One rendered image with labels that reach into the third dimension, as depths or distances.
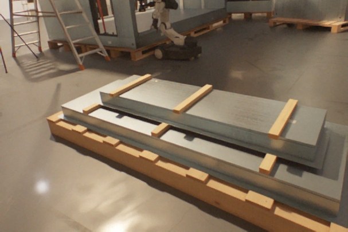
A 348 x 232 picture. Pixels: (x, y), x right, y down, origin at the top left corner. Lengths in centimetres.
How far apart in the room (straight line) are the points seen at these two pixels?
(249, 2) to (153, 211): 705
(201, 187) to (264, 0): 687
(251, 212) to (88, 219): 89
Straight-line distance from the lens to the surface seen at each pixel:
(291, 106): 176
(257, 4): 802
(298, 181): 146
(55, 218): 180
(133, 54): 439
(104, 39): 500
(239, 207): 153
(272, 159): 151
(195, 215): 159
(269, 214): 148
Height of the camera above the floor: 120
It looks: 22 degrees down
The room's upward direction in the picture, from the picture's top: 5 degrees counter-clockwise
